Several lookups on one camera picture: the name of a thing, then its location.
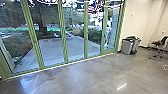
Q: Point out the green hedge bush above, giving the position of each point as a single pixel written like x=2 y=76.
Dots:
x=95 y=35

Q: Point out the white wall switch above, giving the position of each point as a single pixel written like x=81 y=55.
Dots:
x=132 y=14
x=162 y=32

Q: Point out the white garden statue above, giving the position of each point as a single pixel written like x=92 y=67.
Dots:
x=108 y=33

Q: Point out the green lidded trash bin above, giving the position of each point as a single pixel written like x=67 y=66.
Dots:
x=136 y=45

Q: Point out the dark tree trunk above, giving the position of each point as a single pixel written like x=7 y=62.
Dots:
x=41 y=23

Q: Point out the black swivel chair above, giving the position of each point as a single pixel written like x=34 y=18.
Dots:
x=162 y=42

